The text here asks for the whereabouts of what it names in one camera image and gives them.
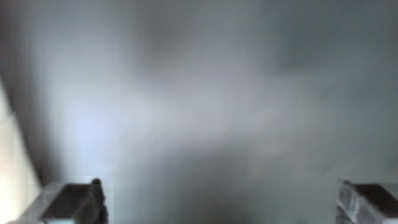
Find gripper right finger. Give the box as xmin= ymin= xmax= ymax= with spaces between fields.
xmin=336 ymin=181 xmax=398 ymax=224

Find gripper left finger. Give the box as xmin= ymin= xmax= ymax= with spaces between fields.
xmin=16 ymin=179 xmax=108 ymax=224

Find white drawer cabinet box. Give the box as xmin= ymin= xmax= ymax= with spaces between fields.
xmin=0 ymin=0 xmax=398 ymax=224

